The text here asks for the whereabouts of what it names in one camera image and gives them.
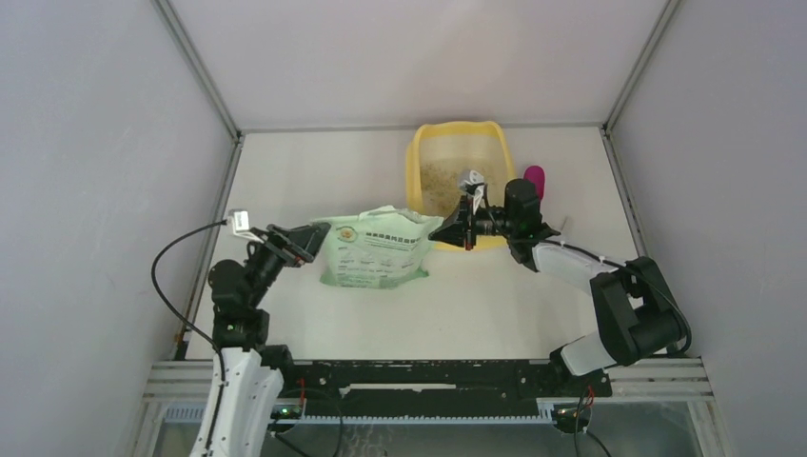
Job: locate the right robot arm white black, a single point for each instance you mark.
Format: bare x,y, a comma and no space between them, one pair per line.
635,311

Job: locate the scattered clean litter grains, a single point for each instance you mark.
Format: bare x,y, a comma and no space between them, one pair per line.
440,186

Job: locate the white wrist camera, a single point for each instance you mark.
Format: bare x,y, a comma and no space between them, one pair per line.
473,188
241,222

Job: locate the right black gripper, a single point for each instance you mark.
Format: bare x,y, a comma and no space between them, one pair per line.
456,229

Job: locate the pink plastic litter scoop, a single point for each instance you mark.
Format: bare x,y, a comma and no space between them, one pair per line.
536,175

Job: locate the green cat litter bag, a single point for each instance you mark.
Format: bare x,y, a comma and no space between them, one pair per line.
381,248

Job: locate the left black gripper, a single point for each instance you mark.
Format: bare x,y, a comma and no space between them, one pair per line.
305,241

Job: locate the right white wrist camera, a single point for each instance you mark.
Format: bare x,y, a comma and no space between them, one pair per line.
473,188

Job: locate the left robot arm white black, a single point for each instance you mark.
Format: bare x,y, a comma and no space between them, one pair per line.
247,378

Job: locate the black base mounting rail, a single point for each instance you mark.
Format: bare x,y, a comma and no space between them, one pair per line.
433,389

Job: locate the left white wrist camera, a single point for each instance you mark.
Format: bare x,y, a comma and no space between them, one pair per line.
241,222

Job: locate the yellow plastic litter box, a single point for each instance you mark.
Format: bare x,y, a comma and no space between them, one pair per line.
474,143

